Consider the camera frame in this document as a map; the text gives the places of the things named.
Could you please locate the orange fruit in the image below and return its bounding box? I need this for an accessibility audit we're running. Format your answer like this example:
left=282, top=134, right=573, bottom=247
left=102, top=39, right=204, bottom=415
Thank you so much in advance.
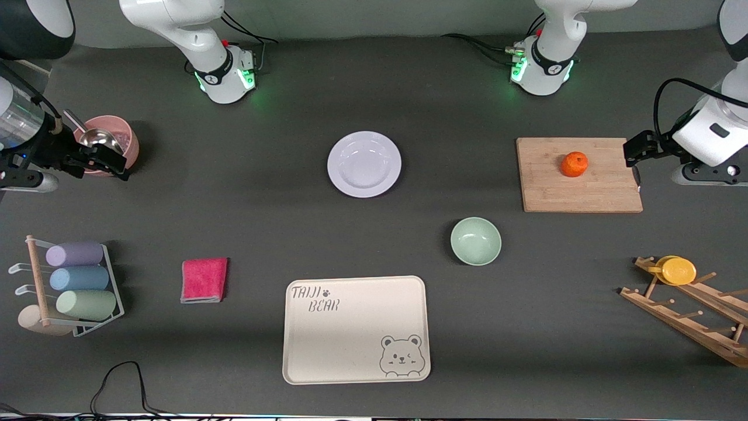
left=561, top=151, right=589, bottom=178

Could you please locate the white round plate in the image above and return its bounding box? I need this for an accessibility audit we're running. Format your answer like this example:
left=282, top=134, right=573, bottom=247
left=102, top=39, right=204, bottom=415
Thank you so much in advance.
left=327, top=130, right=403, bottom=199

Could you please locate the metal ladle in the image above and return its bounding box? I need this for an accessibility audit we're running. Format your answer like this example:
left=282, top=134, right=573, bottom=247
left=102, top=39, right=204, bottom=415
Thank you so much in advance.
left=63, top=109, right=124, bottom=154

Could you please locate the pink bowl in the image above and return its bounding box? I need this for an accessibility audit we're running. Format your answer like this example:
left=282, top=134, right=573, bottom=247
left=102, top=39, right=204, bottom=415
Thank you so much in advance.
left=73, top=115, right=140, bottom=178

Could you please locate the wooden cutting board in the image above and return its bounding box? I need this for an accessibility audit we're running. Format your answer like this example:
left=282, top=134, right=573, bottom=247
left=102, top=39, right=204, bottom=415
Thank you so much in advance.
left=516, top=137, right=644, bottom=213

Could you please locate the purple cup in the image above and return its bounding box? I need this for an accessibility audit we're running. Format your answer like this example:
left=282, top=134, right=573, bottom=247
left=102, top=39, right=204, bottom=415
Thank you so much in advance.
left=46, top=241, right=105, bottom=268

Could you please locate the blue cup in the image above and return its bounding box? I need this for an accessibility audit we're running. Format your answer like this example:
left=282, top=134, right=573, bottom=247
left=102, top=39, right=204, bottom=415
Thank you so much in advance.
left=49, top=266, right=110, bottom=292

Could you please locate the yellow cup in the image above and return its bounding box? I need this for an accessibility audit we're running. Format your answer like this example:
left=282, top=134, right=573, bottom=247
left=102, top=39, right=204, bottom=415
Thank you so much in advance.
left=654, top=256, right=698, bottom=287

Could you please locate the green cup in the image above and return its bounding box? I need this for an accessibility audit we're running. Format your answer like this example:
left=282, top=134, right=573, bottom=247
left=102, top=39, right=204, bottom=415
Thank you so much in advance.
left=56, top=289, right=117, bottom=322

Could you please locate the pink folded cloth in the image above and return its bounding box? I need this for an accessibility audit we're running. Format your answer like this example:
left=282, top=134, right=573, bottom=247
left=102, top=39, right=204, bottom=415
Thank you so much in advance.
left=180, top=258, right=229, bottom=304

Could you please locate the wooden peg drying rack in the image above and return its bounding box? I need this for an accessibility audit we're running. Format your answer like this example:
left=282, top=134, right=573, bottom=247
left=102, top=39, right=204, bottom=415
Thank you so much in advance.
left=619, top=256, right=748, bottom=369

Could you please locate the beige cup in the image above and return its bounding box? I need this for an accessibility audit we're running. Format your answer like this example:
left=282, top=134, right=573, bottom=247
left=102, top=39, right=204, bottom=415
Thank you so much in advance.
left=17, top=304, right=74, bottom=337

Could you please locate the pale green bowl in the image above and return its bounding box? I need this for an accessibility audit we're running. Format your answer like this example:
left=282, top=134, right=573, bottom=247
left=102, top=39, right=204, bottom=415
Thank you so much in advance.
left=450, top=217, right=503, bottom=267

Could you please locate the cream bear print tray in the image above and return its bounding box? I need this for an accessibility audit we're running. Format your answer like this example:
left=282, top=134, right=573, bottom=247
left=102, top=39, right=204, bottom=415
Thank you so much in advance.
left=282, top=275, right=432, bottom=385

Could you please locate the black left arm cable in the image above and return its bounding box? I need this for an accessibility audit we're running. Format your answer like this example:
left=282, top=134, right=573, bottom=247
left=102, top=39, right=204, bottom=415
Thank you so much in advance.
left=652, top=77, right=728, bottom=139

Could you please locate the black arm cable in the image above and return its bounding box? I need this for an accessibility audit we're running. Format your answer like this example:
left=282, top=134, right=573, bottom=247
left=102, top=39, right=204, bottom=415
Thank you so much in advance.
left=652, top=77, right=728, bottom=139
left=0, top=61, right=60, bottom=126

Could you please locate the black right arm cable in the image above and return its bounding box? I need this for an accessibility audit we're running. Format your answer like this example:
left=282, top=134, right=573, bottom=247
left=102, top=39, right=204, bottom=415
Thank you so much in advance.
left=0, top=61, right=60, bottom=126

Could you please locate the white wire cup rack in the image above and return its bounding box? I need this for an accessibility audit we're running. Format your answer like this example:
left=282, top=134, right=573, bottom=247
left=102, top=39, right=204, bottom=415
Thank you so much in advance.
left=8, top=235, right=125, bottom=338

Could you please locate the black right base cable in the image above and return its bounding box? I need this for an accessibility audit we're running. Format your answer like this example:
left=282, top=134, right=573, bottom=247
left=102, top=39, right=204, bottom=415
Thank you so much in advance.
left=221, top=9, right=280, bottom=74

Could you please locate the black base cable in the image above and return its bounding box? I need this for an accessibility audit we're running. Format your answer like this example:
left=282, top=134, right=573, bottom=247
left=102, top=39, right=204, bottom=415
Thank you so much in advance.
left=441, top=13, right=547, bottom=66
left=221, top=9, right=280, bottom=74

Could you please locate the black left base cable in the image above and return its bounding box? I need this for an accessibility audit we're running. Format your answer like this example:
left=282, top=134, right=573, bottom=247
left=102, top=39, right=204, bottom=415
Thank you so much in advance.
left=441, top=13, right=547, bottom=66

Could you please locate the black cable on table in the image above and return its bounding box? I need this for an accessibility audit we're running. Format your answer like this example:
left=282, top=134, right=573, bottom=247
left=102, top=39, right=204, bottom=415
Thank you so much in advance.
left=89, top=361, right=176, bottom=421

